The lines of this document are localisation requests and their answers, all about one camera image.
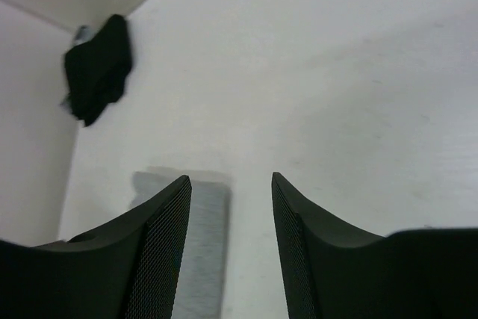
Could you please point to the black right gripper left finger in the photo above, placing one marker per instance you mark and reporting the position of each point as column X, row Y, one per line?
column 126, row 268

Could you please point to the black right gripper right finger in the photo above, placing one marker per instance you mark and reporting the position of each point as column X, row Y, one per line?
column 333, row 269

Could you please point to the grey tank top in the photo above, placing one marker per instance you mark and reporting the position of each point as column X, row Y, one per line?
column 202, row 276

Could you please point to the folded black tank top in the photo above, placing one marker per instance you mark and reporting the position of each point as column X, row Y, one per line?
column 96, row 71

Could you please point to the blue patterned folded cloth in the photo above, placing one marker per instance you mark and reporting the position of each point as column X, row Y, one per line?
column 83, row 34

